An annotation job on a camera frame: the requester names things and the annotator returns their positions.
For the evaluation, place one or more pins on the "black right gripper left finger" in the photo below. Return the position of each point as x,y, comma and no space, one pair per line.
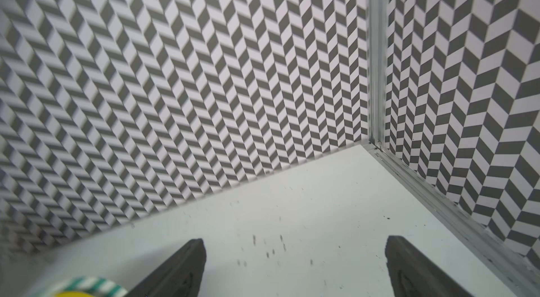
180,275

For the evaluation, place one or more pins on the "aluminium corner post right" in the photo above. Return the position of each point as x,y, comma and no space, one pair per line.
377,46

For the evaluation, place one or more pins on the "green striped round plate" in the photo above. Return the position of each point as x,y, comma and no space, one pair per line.
95,286

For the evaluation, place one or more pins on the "yellow striped round plate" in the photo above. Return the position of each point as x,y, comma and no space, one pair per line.
72,294

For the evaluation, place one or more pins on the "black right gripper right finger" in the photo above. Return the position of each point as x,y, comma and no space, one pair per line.
413,274

